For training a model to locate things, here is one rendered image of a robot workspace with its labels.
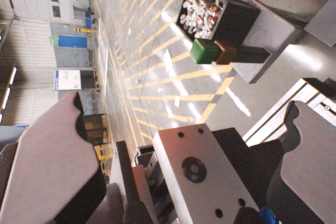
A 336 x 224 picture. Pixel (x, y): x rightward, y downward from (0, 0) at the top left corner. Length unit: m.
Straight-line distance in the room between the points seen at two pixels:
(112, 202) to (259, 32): 0.50
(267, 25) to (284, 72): 0.51
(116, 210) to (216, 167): 0.17
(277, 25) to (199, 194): 0.41
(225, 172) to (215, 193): 0.04
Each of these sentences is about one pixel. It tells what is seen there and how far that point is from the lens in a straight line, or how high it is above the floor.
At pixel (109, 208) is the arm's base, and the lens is 0.33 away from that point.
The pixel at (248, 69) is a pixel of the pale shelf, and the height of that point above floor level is 0.45.
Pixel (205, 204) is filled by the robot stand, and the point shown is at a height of 0.75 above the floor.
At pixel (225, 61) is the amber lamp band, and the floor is 0.59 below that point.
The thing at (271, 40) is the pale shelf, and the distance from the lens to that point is 0.51.
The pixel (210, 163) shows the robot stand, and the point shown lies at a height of 0.72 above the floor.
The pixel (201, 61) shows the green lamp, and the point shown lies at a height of 0.65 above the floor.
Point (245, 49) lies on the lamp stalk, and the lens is 0.44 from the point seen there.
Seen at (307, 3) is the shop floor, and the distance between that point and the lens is 1.01.
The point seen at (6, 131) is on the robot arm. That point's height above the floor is 0.96.
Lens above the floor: 0.87
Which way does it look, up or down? 26 degrees down
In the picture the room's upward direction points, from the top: 94 degrees counter-clockwise
